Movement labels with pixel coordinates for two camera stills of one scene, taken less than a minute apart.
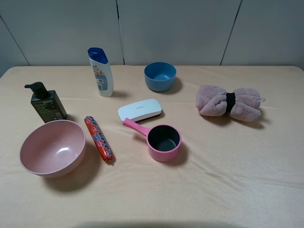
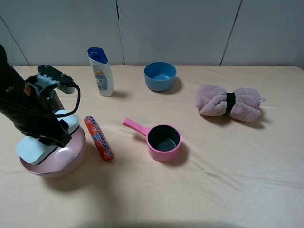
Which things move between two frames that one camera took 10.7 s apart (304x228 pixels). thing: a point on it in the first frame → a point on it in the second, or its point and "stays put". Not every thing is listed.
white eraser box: [139, 109] → [33, 150]
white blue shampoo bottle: [102, 71] stays put
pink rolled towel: [211, 100] stays put
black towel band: [230, 100] stays put
